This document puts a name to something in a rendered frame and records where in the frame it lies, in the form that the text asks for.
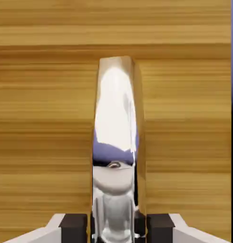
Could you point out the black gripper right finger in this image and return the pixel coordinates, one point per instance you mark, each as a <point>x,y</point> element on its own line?
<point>159,227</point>

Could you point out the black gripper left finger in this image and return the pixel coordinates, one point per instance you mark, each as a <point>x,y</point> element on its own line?
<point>73,227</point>

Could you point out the light wood cabinet door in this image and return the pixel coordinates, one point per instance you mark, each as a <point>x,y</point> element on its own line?
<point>42,132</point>

